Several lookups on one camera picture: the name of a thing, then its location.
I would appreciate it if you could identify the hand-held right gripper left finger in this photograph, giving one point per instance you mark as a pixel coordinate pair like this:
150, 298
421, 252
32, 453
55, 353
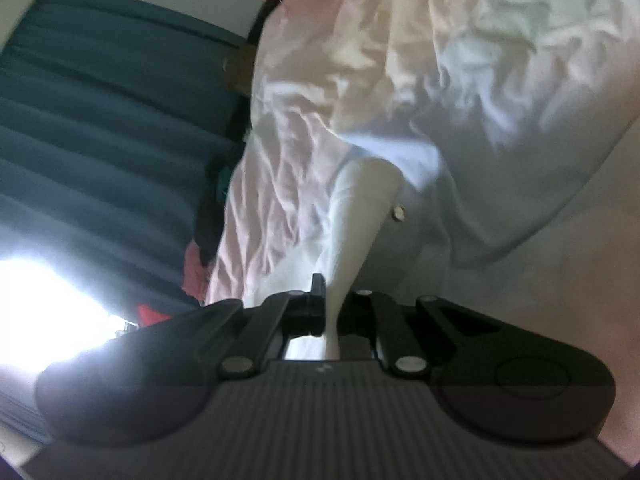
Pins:
315, 310

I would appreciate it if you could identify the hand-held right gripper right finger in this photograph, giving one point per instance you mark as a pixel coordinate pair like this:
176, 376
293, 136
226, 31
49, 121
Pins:
350, 315

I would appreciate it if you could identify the white garment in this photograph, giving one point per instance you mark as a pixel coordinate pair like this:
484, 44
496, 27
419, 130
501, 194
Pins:
350, 240

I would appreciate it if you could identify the pink cloth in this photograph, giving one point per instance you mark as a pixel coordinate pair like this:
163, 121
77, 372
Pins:
195, 270

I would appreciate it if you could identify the red cloth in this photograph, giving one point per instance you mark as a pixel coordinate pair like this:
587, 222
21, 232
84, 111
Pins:
150, 314

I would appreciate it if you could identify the pastel pink bed blanket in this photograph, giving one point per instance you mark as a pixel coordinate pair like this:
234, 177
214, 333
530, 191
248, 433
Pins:
300, 110

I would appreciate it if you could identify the brown object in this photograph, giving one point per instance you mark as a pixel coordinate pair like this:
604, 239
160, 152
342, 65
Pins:
240, 65

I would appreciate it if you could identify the teal curtain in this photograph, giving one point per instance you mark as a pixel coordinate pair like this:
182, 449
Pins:
100, 110

